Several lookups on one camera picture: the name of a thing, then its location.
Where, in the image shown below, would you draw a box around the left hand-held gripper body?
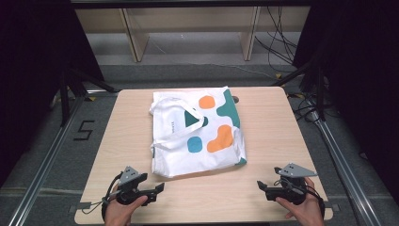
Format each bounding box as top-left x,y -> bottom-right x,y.
115,166 -> 158,207

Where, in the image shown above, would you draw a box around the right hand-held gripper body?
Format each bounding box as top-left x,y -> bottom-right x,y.
264,162 -> 318,206

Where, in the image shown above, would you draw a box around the white tote bag coloured shapes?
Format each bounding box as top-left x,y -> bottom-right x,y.
149,86 -> 248,179

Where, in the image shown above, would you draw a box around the person's left hand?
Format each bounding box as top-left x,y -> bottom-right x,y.
104,184 -> 149,226

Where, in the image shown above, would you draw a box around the person's right hand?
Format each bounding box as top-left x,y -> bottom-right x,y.
275,176 -> 326,226

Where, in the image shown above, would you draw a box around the black tripod stand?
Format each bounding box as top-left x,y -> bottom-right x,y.
58,66 -> 120,127
270,57 -> 327,122

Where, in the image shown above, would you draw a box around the black curtain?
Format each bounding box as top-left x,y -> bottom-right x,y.
0,0 -> 105,186
292,0 -> 399,196

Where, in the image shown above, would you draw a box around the light wooden bench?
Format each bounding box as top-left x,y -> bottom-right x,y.
74,6 -> 311,63

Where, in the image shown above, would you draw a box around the left hand-held gripper black cable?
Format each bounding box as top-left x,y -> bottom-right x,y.
81,171 -> 124,221

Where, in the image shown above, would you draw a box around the hand-held gripper black cable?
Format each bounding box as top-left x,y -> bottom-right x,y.
273,177 -> 326,218
81,171 -> 124,221

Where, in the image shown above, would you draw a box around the right hand-held gripper black cable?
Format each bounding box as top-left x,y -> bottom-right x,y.
273,177 -> 326,218

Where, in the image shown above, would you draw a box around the aluminium floor rail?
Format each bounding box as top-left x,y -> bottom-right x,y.
308,109 -> 383,226
7,89 -> 120,226

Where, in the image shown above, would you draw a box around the tangled black cables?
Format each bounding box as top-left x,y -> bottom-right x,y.
285,90 -> 322,122

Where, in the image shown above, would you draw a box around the bundle of black floor cables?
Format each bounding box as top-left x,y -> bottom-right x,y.
254,6 -> 298,73

